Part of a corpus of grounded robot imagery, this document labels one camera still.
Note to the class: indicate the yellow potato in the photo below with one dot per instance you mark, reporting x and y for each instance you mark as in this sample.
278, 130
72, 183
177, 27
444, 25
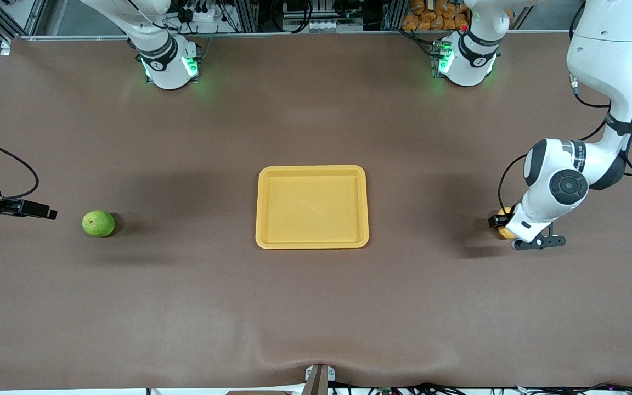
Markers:
507, 233

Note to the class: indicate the green apple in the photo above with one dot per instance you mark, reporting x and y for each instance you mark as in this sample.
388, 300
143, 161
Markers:
98, 224

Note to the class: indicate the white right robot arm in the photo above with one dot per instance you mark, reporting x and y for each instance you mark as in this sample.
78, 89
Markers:
162, 66

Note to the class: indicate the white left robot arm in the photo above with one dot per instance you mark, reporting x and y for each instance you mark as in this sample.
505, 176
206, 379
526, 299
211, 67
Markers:
607, 55

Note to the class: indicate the yellow plastic tray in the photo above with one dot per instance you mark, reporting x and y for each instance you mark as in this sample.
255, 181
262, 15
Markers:
311, 207

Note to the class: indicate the brown table mat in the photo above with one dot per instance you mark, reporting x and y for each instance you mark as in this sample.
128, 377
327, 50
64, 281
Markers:
129, 307

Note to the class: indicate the bag of orange snacks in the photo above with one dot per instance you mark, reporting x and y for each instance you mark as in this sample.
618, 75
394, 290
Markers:
431, 16

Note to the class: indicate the white power strip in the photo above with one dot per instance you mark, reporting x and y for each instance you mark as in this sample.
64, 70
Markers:
203, 16

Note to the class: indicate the aluminium frame rail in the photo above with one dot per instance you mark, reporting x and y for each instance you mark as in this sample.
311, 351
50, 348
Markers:
321, 34

